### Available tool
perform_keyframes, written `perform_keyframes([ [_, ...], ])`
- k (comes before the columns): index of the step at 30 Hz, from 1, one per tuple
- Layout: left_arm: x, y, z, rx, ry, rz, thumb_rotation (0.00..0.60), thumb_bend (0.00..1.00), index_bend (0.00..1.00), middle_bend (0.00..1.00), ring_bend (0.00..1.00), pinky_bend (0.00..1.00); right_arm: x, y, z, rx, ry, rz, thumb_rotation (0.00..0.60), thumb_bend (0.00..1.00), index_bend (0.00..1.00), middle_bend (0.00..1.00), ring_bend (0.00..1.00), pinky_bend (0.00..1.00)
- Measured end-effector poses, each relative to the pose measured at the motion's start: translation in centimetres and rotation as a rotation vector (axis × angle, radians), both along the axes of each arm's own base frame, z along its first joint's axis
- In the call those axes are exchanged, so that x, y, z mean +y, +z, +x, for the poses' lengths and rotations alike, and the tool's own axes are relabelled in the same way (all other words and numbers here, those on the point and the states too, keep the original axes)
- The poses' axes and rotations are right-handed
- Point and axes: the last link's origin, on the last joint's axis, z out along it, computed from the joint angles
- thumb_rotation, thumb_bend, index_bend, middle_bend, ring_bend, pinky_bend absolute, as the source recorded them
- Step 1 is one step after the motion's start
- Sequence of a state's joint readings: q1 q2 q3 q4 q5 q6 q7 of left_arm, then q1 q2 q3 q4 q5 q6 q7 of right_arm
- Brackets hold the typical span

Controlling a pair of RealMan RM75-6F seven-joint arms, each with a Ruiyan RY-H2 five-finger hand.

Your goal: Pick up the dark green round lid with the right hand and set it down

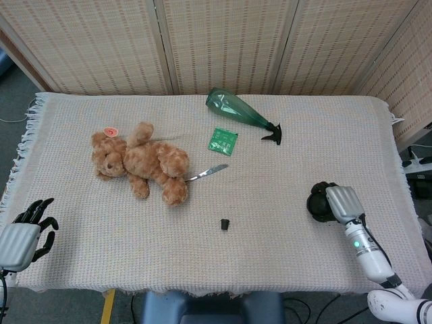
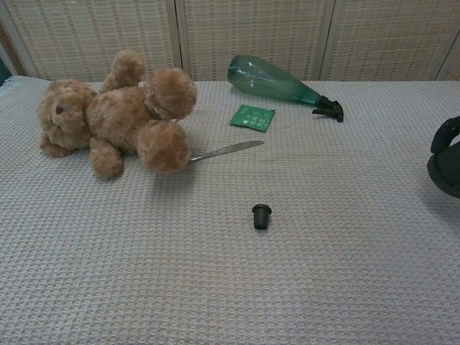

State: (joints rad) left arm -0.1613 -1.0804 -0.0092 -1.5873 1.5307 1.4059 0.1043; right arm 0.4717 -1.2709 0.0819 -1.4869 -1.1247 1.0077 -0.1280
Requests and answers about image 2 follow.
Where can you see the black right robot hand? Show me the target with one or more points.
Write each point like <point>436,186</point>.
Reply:
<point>442,136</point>

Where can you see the dark green dome object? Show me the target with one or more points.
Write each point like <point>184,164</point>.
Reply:
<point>447,172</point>

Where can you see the woven bamboo screen panel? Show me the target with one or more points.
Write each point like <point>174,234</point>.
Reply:
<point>90,32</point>
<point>391,36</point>
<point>258,28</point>

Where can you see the green plastic spray bottle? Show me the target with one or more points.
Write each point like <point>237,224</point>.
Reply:
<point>266,79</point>

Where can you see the green foil sachet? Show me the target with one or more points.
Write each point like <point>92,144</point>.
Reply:
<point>252,118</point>

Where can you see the small black rubber stopper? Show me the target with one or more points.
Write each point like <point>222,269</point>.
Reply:
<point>261,216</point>

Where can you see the silver metal table knife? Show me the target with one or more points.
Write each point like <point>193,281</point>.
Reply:
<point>230,148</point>

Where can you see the white waffle-weave tablecloth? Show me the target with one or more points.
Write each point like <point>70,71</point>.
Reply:
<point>230,269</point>

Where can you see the brown plush teddy bear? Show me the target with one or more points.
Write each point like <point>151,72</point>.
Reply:
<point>118,115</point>

